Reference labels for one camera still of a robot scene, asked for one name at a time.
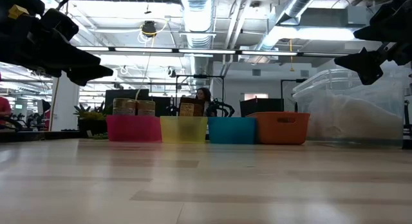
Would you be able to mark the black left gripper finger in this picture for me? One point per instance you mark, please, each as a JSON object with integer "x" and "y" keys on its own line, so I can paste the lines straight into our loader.
{"x": 74, "y": 58}
{"x": 90, "y": 74}

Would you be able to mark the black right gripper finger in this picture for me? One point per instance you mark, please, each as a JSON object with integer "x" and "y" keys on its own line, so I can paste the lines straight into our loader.
{"x": 367, "y": 63}
{"x": 378, "y": 32}

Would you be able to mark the brown spice pouch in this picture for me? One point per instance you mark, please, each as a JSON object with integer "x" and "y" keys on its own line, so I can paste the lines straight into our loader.
{"x": 192, "y": 106}

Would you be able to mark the background black robot arm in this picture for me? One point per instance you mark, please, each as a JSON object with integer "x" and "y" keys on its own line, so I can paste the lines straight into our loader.
{"x": 222, "y": 106}

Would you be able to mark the clear plastic storage container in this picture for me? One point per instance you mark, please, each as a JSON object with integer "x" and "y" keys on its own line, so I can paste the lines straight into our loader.
{"x": 354, "y": 82}

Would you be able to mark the white building pillar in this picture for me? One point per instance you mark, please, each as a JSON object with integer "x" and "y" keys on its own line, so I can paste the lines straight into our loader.
{"x": 66, "y": 101}

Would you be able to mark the potted green succulent plant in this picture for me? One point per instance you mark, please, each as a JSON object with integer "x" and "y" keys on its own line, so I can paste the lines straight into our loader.
{"x": 90, "y": 117}

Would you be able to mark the grey cloth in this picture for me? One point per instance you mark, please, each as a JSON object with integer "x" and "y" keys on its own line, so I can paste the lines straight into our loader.
{"x": 354, "y": 121}

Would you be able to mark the person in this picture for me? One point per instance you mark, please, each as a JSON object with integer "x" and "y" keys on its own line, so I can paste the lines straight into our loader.
{"x": 202, "y": 95}
{"x": 4, "y": 106}

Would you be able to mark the pink plastic bin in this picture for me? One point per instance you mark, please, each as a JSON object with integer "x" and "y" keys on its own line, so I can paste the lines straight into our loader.
{"x": 133, "y": 129}

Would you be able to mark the black tube stand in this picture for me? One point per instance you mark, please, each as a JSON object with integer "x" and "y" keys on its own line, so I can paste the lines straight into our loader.
{"x": 291, "y": 80}

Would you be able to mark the yellow plastic bin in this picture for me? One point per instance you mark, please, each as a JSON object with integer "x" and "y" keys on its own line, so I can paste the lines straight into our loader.
{"x": 183, "y": 130}

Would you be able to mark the orange plastic bin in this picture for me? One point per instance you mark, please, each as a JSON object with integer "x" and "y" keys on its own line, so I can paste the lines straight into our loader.
{"x": 277, "y": 130}

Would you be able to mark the long ceiling light strip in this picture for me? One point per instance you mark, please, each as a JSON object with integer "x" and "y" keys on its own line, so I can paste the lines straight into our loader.
{"x": 206, "y": 51}

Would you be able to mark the teal plastic bin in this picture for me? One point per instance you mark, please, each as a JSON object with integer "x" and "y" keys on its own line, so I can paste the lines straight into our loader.
{"x": 231, "y": 130}

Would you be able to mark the silver corrugated air duct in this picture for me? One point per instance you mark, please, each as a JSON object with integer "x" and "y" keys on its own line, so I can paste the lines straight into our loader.
{"x": 197, "y": 24}

